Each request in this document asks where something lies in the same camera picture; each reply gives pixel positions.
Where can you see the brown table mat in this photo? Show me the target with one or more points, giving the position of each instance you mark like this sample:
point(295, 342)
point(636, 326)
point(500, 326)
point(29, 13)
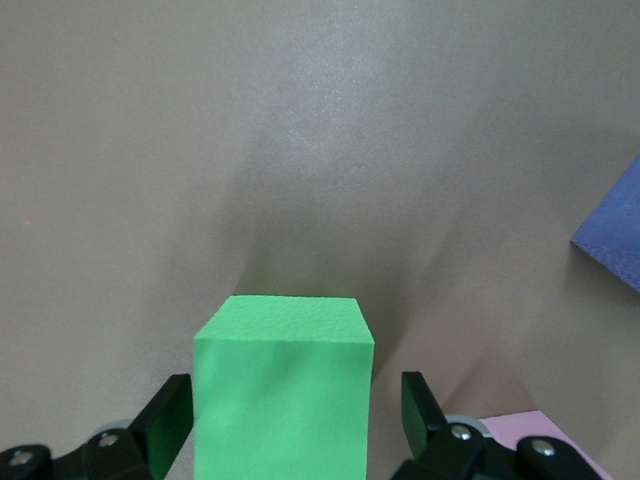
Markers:
point(250, 150)

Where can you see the purple foam cube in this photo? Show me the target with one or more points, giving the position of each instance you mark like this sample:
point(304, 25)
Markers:
point(615, 235)

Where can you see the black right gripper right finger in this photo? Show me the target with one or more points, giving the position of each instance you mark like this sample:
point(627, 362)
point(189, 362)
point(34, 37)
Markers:
point(430, 435)

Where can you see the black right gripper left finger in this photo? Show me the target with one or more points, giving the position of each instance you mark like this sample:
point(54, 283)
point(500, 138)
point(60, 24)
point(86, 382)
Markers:
point(150, 440)

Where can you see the pink foam cube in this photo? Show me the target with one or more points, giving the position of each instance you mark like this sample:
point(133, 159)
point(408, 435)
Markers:
point(530, 425)

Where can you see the green foam cube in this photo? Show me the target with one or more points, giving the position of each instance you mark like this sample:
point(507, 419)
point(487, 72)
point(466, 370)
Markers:
point(280, 390)

